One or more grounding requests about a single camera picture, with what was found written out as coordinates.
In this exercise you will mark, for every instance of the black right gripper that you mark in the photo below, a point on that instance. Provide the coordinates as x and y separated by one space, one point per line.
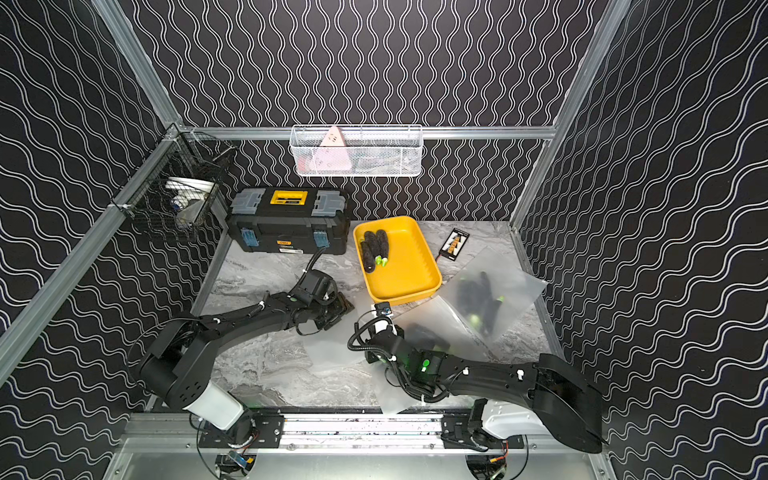
370 356

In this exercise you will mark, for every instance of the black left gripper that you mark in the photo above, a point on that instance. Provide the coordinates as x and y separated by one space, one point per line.
335 308

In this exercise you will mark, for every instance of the clear zip-top bag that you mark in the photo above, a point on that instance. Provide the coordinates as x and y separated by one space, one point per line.
328 349
433 325
490 292

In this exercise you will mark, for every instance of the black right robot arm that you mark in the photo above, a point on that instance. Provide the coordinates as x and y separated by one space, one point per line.
569 406

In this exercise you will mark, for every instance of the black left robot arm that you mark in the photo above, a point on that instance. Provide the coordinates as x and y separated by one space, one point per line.
178 364

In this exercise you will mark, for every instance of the yellow plastic bin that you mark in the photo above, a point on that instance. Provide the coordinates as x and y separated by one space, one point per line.
411 273

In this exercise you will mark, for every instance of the pile of toy eggplants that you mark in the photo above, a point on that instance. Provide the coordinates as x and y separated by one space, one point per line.
374 249

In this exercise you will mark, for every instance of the black toolbox with blue latches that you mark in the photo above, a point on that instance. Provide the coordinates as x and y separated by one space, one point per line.
290 220

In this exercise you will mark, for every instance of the small black picture card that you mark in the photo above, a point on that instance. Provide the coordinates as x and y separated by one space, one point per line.
454 243

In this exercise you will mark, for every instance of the pink triangular card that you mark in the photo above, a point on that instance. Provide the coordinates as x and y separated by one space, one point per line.
332 154

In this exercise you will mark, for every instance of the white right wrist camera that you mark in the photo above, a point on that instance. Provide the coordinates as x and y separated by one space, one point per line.
383 318

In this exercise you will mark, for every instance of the white wire basket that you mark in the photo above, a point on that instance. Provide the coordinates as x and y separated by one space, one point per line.
375 150

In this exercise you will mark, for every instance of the black wire basket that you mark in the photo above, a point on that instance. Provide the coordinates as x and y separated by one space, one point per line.
173 202

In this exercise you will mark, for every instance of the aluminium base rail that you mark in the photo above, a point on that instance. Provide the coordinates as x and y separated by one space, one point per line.
448 432

